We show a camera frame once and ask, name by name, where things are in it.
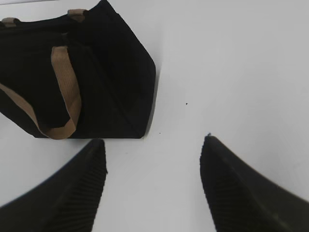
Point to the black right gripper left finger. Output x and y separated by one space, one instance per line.
66 202

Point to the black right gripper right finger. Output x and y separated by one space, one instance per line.
240 199

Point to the black tote bag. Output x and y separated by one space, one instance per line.
115 74

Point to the tan front bag handle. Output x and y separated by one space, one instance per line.
69 88

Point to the tan bag handle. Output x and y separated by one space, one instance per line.
69 88
74 14

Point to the tan rear bag handle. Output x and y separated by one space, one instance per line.
74 14

